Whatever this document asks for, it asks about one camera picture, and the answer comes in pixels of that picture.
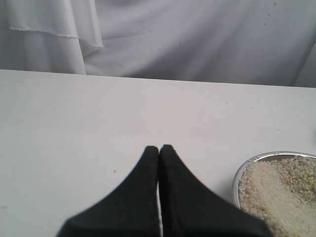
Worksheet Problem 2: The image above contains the round metal rice tray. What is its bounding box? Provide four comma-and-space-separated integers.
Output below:
233, 152, 316, 237

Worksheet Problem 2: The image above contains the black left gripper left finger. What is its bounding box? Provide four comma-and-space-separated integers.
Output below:
57, 146, 160, 237

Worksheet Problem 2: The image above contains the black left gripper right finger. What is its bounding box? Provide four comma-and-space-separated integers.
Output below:
158, 145, 272, 237

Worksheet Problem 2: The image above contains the white backdrop curtain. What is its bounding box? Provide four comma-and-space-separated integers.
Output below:
0, 0, 316, 87

